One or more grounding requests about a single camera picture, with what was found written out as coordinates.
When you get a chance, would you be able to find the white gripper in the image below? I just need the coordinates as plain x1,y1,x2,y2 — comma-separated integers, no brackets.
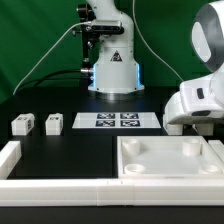
163,75,224,126

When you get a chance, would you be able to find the white square tabletop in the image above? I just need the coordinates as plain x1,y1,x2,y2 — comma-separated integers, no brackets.
117,136,224,179

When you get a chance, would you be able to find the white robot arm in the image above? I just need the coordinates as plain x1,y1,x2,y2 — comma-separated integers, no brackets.
83,0,224,126

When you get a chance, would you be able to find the white obstacle fence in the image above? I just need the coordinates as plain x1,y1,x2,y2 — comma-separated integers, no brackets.
0,140,224,206

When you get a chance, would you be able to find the white fiducial marker sheet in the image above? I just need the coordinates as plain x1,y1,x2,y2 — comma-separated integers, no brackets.
72,112,160,129

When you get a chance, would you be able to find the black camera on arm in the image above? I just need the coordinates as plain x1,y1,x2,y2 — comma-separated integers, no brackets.
86,19,124,35

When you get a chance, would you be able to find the white camera cable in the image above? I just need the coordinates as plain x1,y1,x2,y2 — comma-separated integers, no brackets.
12,21,93,96

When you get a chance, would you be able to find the black cable bundle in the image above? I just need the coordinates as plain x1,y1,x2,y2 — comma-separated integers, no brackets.
13,68,93,96

